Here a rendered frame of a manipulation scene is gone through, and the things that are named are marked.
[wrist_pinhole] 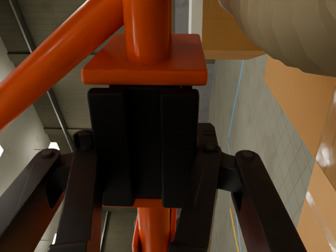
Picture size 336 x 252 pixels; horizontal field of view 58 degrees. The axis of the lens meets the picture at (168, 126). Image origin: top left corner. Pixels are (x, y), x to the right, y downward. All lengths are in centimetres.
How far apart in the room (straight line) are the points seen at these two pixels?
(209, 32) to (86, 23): 134
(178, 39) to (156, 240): 13
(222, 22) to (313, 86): 125
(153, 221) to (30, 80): 11
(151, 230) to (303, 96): 18
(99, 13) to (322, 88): 17
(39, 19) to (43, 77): 1025
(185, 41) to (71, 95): 1184
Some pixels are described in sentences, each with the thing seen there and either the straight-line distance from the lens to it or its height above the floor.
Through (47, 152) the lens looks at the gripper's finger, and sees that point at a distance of 16.
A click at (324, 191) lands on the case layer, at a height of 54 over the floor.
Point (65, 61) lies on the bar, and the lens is 18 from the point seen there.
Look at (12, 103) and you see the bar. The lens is 21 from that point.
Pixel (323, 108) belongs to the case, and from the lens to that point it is 26.
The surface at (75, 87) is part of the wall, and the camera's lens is 1167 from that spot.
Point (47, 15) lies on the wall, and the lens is 1026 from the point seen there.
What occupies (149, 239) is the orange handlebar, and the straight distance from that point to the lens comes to 22.
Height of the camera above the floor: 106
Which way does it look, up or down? 3 degrees up
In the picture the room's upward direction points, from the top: 89 degrees counter-clockwise
